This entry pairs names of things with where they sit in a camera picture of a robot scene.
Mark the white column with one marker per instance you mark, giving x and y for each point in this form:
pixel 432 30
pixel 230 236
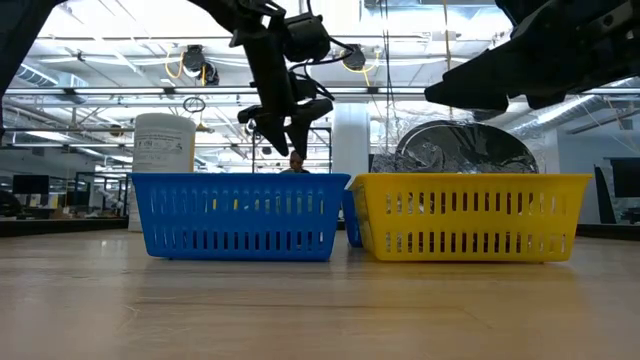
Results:
pixel 350 145

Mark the black leaning panel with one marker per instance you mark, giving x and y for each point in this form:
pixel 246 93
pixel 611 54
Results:
pixel 604 200

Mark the small black monitor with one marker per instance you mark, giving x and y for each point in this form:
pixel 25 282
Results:
pixel 30 184

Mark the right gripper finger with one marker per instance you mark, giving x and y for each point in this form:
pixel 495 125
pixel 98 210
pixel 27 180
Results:
pixel 480 85

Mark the silver ventilation duct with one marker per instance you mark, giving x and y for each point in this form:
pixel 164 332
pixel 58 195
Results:
pixel 45 77
pixel 575 117

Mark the long ceiling light strip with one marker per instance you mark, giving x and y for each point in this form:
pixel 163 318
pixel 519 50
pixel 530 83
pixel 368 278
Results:
pixel 120 91

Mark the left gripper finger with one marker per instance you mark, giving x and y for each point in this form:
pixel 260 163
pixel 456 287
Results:
pixel 272 127
pixel 304 130

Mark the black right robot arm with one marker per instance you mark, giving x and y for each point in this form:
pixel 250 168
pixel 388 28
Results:
pixel 630 30

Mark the clear bag round black item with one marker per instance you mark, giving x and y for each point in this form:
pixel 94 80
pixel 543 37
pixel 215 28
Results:
pixel 465 150

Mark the person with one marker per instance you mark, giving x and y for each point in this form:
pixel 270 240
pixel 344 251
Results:
pixel 295 166

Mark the black monitor screen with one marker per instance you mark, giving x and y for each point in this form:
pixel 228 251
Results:
pixel 627 177

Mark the white wipes canister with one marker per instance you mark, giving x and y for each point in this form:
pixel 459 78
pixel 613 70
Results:
pixel 162 145

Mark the blue plastic slotted basket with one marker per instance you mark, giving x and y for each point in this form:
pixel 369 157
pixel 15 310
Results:
pixel 240 220

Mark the yellow plastic slotted basket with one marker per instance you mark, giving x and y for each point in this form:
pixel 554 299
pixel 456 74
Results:
pixel 470 220

